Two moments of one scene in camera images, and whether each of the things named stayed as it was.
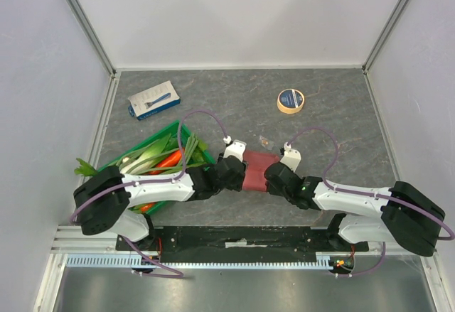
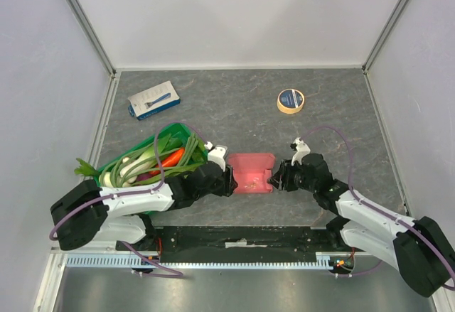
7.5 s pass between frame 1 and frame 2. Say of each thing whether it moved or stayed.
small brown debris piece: moved
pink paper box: stayed
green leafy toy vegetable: stayed
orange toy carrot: stayed
